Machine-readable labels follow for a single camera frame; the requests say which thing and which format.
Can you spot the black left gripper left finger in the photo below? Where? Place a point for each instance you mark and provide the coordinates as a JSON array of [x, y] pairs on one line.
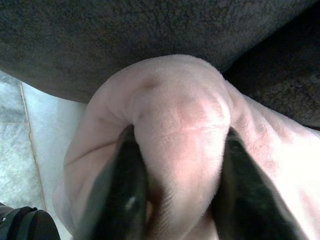
[[120, 195]]

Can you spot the dark fabric sofa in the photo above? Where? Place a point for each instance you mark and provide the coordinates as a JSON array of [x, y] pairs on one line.
[[125, 37]]

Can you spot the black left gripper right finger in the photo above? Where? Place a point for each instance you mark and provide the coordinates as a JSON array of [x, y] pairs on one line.
[[245, 200]]

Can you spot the pink plush pillow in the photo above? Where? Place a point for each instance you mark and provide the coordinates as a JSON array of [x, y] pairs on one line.
[[180, 100]]

